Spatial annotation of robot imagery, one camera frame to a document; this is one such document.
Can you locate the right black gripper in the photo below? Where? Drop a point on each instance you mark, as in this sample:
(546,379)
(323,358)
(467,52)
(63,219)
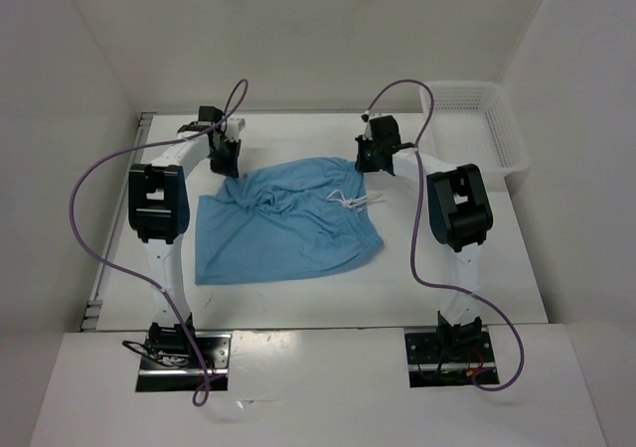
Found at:
(361,163)

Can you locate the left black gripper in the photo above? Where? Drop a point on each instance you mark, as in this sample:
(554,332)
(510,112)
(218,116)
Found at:
(230,168)

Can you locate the light blue shorts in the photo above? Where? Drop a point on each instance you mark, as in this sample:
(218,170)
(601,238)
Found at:
(297,220)

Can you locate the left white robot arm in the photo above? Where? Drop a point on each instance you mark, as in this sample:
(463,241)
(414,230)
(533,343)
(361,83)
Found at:
(159,213)

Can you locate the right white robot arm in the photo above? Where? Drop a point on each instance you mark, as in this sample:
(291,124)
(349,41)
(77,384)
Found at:
(455,201)

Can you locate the white plastic basket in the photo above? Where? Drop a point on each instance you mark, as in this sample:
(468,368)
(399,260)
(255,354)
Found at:
(473,122)

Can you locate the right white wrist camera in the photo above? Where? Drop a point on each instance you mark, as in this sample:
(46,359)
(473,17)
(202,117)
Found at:
(367,117)

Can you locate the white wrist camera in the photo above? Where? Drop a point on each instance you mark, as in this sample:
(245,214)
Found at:
(367,117)
(232,128)

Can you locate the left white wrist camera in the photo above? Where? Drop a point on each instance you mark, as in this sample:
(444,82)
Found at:
(232,128)

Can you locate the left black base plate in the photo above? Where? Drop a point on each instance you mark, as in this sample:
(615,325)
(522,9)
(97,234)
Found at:
(182,373)

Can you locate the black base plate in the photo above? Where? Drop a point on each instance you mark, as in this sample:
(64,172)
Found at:
(429,366)
(182,373)

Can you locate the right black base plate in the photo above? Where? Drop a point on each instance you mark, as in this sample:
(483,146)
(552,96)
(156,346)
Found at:
(429,366)

